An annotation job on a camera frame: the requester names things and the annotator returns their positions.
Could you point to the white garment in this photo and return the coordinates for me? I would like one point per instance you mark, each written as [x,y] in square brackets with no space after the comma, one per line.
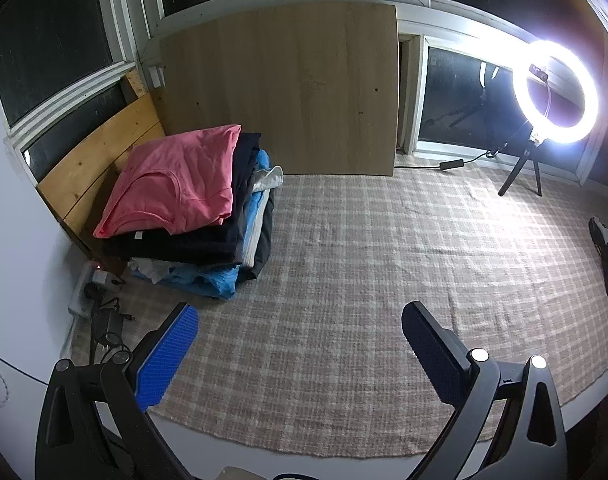
[269,180]

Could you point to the white power strip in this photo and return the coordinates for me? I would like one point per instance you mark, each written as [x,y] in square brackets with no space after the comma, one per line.
[81,300]

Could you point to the pine wood plank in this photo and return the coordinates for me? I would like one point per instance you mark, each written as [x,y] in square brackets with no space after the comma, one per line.
[93,160]

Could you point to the grey garment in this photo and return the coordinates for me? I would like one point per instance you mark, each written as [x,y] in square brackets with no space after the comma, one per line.
[251,240]

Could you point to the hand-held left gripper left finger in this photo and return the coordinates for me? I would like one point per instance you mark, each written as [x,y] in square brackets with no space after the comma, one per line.
[168,355]

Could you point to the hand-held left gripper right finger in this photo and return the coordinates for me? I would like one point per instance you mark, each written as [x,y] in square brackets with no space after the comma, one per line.
[434,355]

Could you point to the pink shirt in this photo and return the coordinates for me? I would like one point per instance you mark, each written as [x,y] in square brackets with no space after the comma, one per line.
[173,175]

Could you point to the light wooden board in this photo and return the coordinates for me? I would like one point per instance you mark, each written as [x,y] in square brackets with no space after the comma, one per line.
[284,85]

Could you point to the plaid mat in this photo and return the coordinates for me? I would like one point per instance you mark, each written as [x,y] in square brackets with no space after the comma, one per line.
[359,260]

